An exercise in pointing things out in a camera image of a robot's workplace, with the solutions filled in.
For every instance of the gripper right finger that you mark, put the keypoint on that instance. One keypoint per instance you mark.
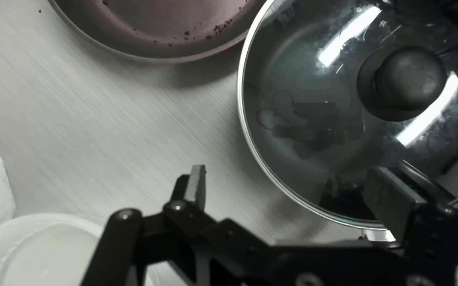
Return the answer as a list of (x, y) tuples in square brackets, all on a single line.
[(396, 202)]

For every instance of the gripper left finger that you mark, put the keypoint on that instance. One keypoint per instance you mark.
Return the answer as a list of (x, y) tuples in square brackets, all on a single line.
[(185, 230)]

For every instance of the white round bowl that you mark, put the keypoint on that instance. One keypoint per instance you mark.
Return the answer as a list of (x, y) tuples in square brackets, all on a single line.
[(42, 250)]

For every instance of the glass lid with black knob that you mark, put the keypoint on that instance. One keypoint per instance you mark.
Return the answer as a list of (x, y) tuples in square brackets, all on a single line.
[(300, 79)]

